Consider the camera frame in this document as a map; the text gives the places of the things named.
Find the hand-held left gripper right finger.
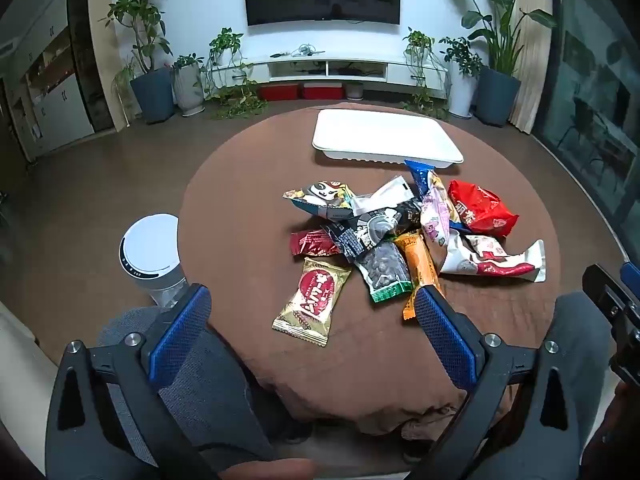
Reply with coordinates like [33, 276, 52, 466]
[410, 286, 583, 480]

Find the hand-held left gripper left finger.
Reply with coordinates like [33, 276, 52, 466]
[45, 284, 221, 480]

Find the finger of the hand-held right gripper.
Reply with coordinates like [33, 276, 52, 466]
[582, 261, 640, 386]

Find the orange snack packet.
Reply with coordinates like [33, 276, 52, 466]
[392, 230, 447, 322]

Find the green and black seed packet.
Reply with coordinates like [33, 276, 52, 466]
[354, 240, 416, 304]

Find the pink and purple snack packet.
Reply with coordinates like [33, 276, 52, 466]
[419, 174, 455, 249]

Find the black and grey snack packet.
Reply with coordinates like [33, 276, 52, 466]
[324, 199, 424, 262]

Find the gold packet with red circle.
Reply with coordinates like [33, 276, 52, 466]
[272, 257, 353, 348]

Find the cartoon face snack packet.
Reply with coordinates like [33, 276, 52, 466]
[282, 180, 359, 221]

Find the white plastic tray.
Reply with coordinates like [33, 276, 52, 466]
[312, 108, 465, 166]

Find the white packet with fruit print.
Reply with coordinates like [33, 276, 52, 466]
[439, 229, 547, 284]

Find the white cylindrical appliance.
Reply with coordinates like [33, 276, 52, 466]
[119, 213, 190, 309]

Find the large red snack bag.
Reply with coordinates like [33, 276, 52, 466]
[447, 179, 519, 239]

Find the plain white snack packet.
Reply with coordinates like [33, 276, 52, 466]
[350, 175, 416, 216]

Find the small dark red snack packet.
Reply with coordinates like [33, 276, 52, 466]
[290, 229, 342, 259]

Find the blue chips packet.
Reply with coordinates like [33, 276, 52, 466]
[404, 159, 473, 234]

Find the glass sliding door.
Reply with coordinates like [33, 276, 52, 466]
[531, 0, 640, 243]

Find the broad-leaf plant in blue-grey pot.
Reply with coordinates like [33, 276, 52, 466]
[433, 0, 559, 128]

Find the tall plant in blue-grey pot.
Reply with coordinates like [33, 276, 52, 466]
[99, 0, 176, 124]

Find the beige curtain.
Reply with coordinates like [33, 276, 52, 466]
[509, 0, 557, 136]

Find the small plant in grey pot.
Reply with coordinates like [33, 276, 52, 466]
[171, 53, 206, 117]

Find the bushy plant in white pot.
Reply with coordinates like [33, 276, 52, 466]
[439, 36, 483, 119]

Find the red storage box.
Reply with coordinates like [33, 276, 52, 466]
[301, 82, 345, 101]
[258, 84, 300, 102]

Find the white television cabinet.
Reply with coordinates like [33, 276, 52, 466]
[206, 54, 449, 84]

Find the trailing vine plant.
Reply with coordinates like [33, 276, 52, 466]
[204, 27, 270, 121]
[400, 27, 450, 122]

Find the wood and white wall cabinet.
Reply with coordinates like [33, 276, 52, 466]
[0, 0, 117, 163]

